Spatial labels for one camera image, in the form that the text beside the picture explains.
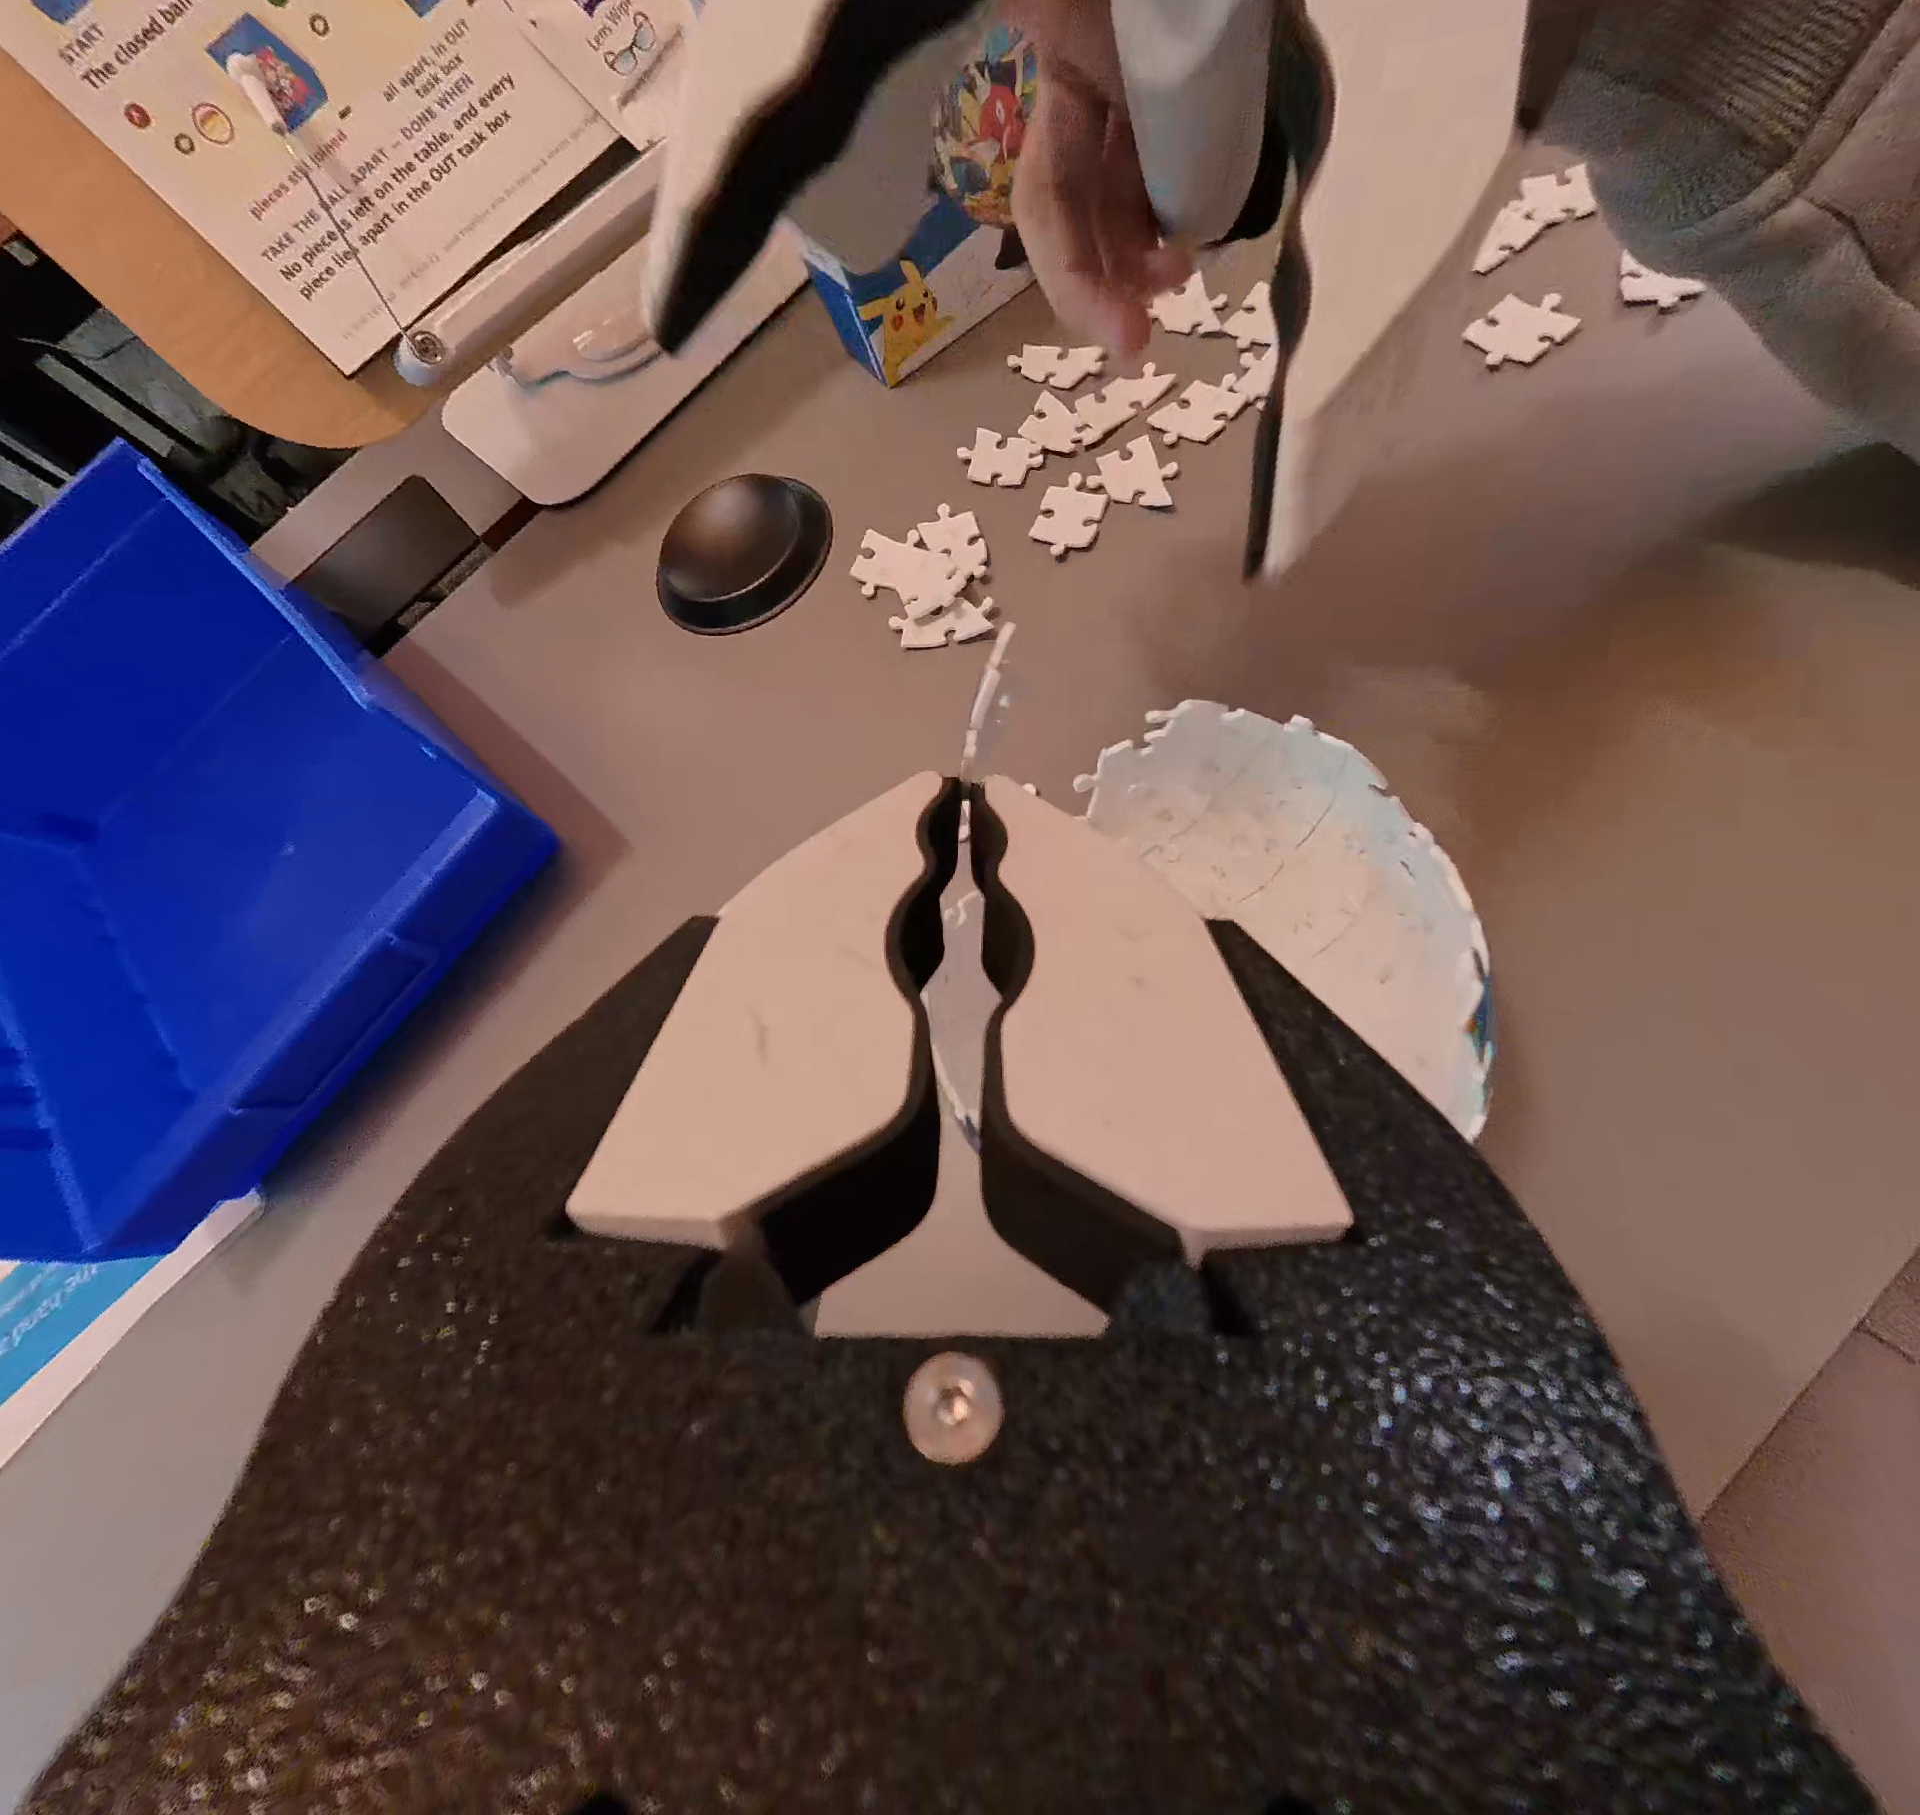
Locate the white puzzle ball half shell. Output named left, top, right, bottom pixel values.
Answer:
left=918, top=697, right=1497, bottom=1154

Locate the pile of white puzzle pieces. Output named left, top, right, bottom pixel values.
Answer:
left=848, top=161, right=1713, bottom=655

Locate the wooden board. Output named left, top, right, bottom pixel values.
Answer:
left=0, top=46, right=451, bottom=455

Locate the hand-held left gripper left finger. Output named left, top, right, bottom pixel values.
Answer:
left=565, top=769, right=964, bottom=1309

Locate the blue and white paper sheet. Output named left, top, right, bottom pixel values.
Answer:
left=0, top=1190, right=267, bottom=1471

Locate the person's right forearm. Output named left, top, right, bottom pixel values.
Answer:
left=1515, top=0, right=1920, bottom=455

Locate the person's right hand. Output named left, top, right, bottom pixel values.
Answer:
left=1002, top=0, right=1199, bottom=361

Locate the blue and white puzzle box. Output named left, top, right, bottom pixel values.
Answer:
left=798, top=22, right=1043, bottom=390

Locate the printed instruction sheet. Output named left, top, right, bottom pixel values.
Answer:
left=0, top=0, right=707, bottom=380

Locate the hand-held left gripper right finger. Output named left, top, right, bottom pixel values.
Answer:
left=964, top=777, right=1357, bottom=1309

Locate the black table grommet plate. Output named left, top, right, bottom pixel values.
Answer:
left=292, top=475, right=499, bottom=656

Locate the white stand base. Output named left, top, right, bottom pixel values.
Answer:
left=439, top=141, right=820, bottom=507

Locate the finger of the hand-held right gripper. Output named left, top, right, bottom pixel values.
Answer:
left=1242, top=0, right=1548, bottom=587
left=639, top=0, right=1031, bottom=357

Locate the blue plastic bin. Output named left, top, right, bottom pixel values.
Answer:
left=0, top=437, right=562, bottom=1264

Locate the black dome stand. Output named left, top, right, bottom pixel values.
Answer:
left=655, top=471, right=837, bottom=639

